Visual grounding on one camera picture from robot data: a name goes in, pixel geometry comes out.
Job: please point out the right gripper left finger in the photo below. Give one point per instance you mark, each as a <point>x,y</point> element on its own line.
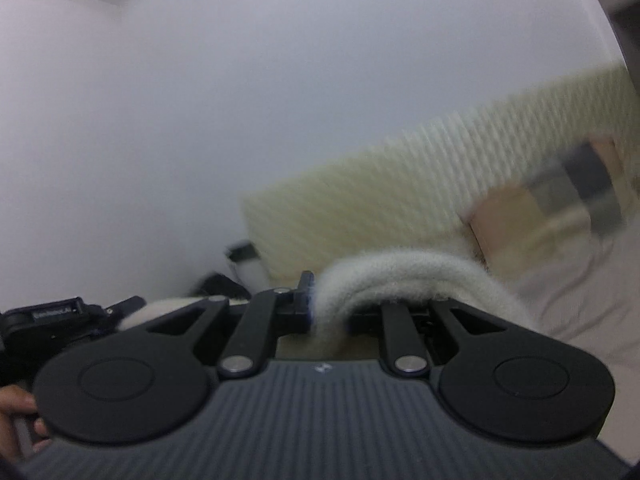
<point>269,315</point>

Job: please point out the plaid pillow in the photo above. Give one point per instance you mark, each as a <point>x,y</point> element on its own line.
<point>577,196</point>

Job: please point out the cream quilted headboard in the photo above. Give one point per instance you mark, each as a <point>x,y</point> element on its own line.
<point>412,189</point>

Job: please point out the black clothes pile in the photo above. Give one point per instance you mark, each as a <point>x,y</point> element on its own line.
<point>217,284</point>

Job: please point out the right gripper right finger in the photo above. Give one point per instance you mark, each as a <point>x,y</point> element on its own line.
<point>400,345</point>

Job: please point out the white blue striped sweater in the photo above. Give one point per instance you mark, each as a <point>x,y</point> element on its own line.
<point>414,275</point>

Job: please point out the black wall socket strip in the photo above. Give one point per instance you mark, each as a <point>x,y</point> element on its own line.
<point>241,251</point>

